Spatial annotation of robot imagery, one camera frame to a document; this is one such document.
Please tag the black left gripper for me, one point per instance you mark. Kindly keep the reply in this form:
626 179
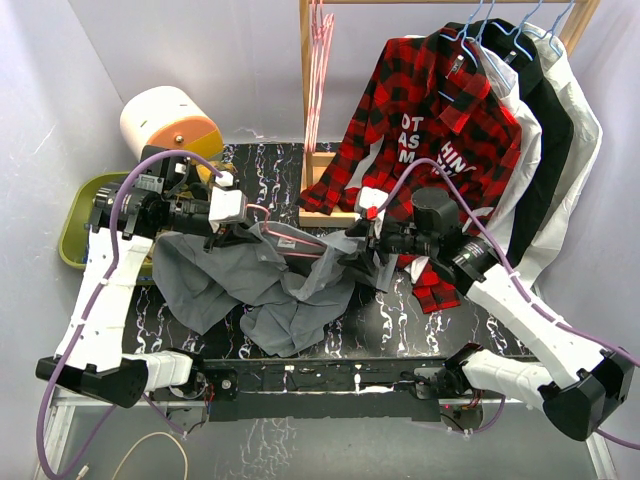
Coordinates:
231 234

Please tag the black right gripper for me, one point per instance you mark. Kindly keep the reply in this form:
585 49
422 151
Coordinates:
362 260

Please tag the pink wire hanger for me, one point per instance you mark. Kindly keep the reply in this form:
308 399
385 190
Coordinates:
287 238

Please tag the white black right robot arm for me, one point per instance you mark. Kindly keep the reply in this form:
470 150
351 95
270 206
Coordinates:
576 382

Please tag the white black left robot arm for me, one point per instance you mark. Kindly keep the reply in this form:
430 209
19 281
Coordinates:
170 190

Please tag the yellow plaid shirt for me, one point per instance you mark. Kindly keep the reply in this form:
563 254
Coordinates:
198 180

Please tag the red black plaid shirt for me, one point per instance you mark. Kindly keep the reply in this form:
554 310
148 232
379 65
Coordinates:
399 117

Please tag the light grey white shirt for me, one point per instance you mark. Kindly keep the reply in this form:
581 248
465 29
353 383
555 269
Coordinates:
583 152

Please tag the white orange cylinder container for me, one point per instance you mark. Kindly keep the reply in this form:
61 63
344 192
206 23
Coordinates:
166 117

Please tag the olive green laundry basket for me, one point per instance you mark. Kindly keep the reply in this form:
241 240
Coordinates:
73 242

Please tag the pink hangers bundle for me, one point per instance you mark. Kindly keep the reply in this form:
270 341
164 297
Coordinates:
321 32

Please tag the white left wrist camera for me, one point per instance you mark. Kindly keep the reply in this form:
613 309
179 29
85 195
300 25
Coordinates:
227 202

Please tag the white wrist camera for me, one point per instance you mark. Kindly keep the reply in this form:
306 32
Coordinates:
227 202
369 204

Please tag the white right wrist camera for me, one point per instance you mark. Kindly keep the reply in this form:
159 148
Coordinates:
369 204

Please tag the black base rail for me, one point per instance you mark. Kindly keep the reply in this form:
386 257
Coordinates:
318 388

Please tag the aluminium frame rail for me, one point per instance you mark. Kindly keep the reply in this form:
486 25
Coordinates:
154 440

